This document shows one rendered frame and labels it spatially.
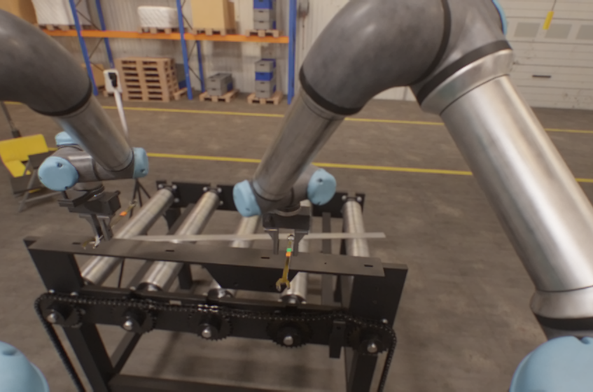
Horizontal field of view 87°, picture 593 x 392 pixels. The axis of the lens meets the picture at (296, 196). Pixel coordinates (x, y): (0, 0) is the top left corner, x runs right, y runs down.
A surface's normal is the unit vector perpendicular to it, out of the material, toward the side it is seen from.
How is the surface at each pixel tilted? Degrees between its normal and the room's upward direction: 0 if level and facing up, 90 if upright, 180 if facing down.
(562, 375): 7
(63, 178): 90
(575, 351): 7
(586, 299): 51
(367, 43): 83
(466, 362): 0
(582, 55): 90
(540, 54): 90
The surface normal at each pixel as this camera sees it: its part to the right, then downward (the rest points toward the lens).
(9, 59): 0.75, 0.34
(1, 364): 0.29, -0.90
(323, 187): 0.57, 0.41
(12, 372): 0.51, -0.85
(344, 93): -0.16, 0.80
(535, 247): -0.84, 0.26
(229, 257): 0.03, -0.88
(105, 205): -0.08, 0.48
